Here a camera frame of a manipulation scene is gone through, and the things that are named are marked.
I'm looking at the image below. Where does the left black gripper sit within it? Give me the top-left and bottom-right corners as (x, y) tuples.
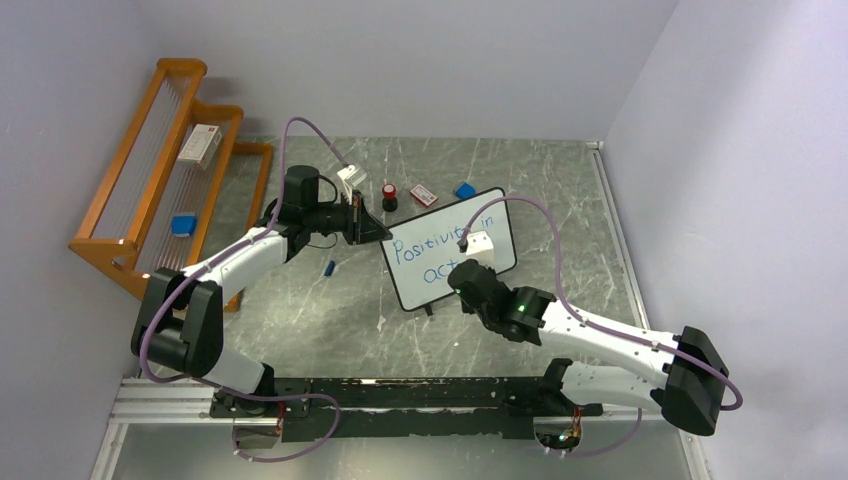
(304, 190), (391, 246)

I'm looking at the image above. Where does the orange wooden shelf rack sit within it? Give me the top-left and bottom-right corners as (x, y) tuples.
(69, 58), (273, 298)

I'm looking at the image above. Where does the white whiteboard black frame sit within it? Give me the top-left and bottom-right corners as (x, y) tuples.
(381, 187), (517, 312)

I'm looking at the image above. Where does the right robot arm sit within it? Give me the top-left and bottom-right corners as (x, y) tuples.
(448, 260), (729, 436)

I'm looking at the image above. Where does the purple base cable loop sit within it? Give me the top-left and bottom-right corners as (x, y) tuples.
(230, 390), (343, 464)

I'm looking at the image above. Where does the aluminium frame rail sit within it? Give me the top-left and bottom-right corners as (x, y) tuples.
(92, 378), (711, 479)

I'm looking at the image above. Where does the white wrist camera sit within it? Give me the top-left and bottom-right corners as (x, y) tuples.
(464, 231), (495, 268)
(336, 164), (367, 198)

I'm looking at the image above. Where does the white red box on shelf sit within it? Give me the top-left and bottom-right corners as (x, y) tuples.
(177, 124), (222, 170)

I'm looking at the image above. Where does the red black stamp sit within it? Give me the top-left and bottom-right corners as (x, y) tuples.
(381, 183), (398, 212)

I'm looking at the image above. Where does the red white small box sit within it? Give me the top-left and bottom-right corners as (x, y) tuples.
(410, 184), (438, 208)

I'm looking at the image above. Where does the blue object on shelf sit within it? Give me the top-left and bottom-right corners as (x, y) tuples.
(170, 213), (198, 238)

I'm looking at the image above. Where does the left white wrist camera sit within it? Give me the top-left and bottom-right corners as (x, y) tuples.
(336, 164), (367, 198)

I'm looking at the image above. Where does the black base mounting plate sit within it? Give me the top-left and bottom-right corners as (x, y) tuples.
(209, 376), (603, 443)

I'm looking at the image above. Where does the blue eraser block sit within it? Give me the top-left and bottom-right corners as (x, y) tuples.
(454, 182), (477, 200)

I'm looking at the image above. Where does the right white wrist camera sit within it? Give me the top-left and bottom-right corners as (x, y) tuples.
(464, 231), (495, 268)

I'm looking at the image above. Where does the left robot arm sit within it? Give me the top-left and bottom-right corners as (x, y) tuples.
(131, 165), (392, 416)

